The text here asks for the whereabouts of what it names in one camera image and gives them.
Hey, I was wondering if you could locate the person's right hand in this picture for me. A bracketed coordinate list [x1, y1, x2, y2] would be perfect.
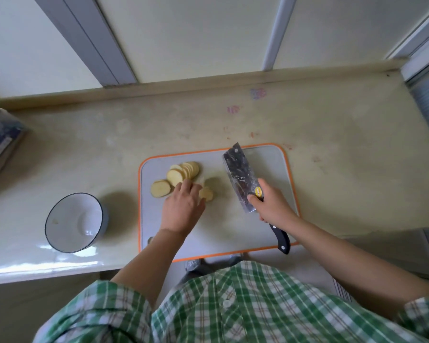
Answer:
[247, 178, 301, 232]

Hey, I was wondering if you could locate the person's left hand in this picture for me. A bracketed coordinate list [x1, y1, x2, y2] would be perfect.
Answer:
[160, 178, 206, 236]

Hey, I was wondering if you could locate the steel cleaver with black handle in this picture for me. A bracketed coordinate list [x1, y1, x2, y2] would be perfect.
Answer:
[222, 142, 291, 255]

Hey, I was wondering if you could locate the person's left forearm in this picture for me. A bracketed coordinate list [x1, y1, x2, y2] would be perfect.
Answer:
[111, 227, 192, 311]

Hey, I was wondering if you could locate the person's right forearm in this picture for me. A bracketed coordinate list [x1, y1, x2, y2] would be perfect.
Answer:
[284, 214, 429, 320]

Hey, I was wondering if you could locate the grey cutting board orange rim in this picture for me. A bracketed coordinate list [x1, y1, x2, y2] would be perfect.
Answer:
[138, 143, 301, 263]

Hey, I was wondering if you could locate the row of potato slices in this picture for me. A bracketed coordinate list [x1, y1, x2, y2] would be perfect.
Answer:
[150, 161, 201, 198]

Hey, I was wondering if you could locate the green plaid shirt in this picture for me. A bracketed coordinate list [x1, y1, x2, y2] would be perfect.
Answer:
[32, 261, 429, 343]

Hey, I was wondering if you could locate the white bowl with dark rim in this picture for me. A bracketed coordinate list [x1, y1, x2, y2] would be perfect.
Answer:
[44, 192, 109, 254]

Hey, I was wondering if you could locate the blue and white carton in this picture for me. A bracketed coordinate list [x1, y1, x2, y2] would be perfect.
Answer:
[0, 101, 28, 195]

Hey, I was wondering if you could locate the white window frame bar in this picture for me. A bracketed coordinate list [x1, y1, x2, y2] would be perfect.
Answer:
[262, 0, 298, 72]

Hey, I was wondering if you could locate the grey window frame bar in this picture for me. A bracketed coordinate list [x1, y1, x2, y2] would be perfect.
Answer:
[32, 0, 138, 87]

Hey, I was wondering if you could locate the white sliding window frame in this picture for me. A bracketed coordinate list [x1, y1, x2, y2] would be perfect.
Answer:
[385, 1, 429, 82]

